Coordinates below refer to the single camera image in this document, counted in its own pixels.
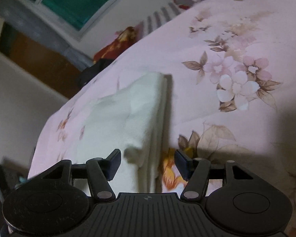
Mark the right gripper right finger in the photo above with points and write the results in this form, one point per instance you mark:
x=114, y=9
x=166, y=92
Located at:
x=195, y=172

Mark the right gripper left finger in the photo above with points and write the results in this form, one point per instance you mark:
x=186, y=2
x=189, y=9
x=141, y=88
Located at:
x=100, y=172

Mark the pale green knit sweater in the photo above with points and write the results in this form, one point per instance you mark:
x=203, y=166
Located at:
x=130, y=120

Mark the pink floral bed sheet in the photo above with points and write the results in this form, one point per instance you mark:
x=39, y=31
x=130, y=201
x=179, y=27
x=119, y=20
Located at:
x=231, y=92

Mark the black garment on bed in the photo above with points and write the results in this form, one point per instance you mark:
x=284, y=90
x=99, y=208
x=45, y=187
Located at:
x=89, y=73

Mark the brown wooden door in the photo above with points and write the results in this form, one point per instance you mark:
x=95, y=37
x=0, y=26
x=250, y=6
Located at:
x=49, y=67

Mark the red patterned blanket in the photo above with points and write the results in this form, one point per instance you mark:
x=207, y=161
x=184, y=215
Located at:
x=124, y=40

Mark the grey striped pillow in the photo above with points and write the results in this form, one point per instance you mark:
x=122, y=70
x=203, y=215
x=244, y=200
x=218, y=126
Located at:
x=160, y=17

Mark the left grey curtain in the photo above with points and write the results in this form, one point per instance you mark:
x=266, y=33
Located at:
x=25, y=21

